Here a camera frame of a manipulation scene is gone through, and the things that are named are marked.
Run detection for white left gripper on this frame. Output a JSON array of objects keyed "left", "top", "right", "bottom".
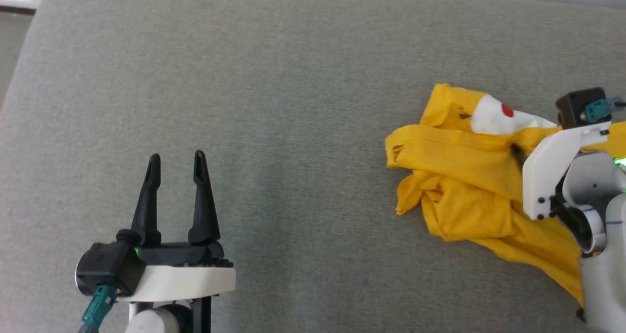
[{"left": 116, "top": 150, "right": 237, "bottom": 304}]

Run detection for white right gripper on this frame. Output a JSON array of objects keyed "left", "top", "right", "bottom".
[{"left": 510, "top": 121, "right": 613, "bottom": 222}]

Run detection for yellow t-shirt with white print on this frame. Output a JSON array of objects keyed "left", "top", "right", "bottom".
[{"left": 384, "top": 82, "right": 626, "bottom": 308}]

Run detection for grey fabric sofa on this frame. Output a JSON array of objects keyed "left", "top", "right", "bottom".
[{"left": 0, "top": 0, "right": 626, "bottom": 333}]

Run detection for right arm cable teal plug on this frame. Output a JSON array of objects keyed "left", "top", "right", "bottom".
[{"left": 581, "top": 97, "right": 626, "bottom": 124}]

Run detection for arm cable teal plug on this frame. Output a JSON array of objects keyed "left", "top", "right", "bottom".
[
  {"left": 581, "top": 97, "right": 626, "bottom": 124},
  {"left": 77, "top": 284, "right": 119, "bottom": 333}
]

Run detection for left arm cable teal plug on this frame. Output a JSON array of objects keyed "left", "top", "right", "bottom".
[{"left": 77, "top": 284, "right": 119, "bottom": 333}]

